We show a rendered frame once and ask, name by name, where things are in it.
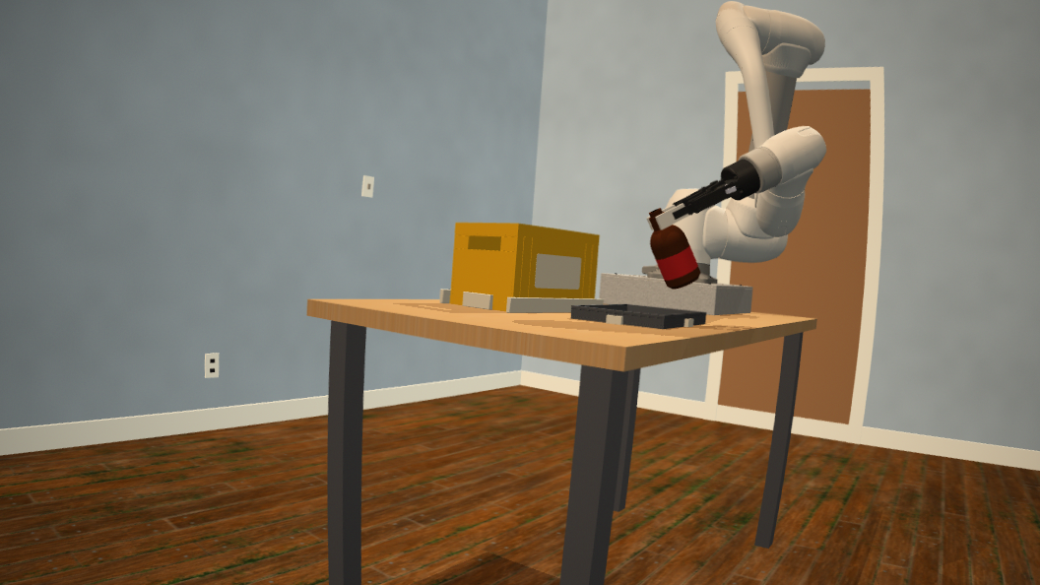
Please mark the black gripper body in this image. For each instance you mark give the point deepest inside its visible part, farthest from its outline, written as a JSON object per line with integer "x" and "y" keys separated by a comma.
{"x": 745, "y": 177}

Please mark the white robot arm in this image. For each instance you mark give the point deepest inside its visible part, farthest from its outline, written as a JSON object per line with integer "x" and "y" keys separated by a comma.
{"x": 741, "y": 232}

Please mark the brown bottle with red label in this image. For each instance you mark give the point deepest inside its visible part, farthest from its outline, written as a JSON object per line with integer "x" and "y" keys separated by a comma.
{"x": 673, "y": 254}

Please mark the yellow divided crate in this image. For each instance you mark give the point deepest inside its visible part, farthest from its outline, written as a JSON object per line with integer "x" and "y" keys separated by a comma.
{"x": 531, "y": 261}

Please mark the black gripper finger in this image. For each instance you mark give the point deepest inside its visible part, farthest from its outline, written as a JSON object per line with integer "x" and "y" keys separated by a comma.
{"x": 691, "y": 196}
{"x": 705, "y": 200}

